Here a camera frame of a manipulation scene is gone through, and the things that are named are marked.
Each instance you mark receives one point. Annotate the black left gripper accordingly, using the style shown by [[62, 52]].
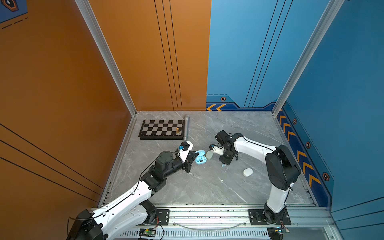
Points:
[[188, 161]]

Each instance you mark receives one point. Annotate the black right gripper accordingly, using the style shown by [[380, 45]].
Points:
[[224, 161]]

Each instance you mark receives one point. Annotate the light blue charging case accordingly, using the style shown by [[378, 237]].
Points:
[[201, 158]]

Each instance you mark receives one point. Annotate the mint green charging case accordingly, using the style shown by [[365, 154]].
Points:
[[209, 155]]

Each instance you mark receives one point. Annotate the white earbud charging case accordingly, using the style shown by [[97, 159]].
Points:
[[248, 172]]

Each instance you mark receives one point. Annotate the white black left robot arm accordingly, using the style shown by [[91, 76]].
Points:
[[133, 207]]

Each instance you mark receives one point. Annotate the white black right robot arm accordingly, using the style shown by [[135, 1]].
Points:
[[282, 168]]

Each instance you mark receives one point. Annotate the silver microphone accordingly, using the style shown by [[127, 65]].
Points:
[[186, 127]]

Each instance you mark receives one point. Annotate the black white chessboard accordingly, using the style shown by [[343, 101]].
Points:
[[161, 130]]

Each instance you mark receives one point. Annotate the green circuit board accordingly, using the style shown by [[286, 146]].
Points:
[[147, 233], [281, 231]]

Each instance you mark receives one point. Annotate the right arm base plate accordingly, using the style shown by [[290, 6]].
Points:
[[268, 217]]

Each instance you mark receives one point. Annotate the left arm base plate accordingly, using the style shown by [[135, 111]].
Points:
[[162, 217]]

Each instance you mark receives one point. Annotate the aluminium corner post right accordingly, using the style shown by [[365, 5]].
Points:
[[318, 34]]

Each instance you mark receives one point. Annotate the aluminium corner post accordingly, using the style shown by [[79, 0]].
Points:
[[101, 42], [318, 34]]

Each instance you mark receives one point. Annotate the aluminium corner post left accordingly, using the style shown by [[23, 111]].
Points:
[[101, 42]]

